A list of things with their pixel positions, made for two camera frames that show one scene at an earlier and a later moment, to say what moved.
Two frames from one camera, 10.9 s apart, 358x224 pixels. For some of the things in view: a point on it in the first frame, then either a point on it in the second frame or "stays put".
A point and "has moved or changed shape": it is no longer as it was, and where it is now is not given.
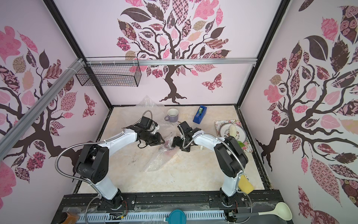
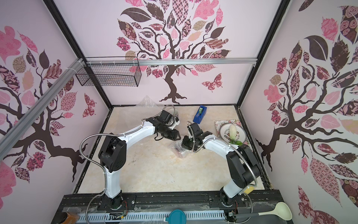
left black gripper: (158, 141) → (174, 135)
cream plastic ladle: (280, 210) stays put
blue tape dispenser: (200, 114) stays put
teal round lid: (176, 216) stays put
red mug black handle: (168, 146) → (178, 150)
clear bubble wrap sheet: (165, 153) has moved or changed shape
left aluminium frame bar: (8, 141) stays put
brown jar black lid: (65, 218) stays put
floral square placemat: (248, 147) stays put
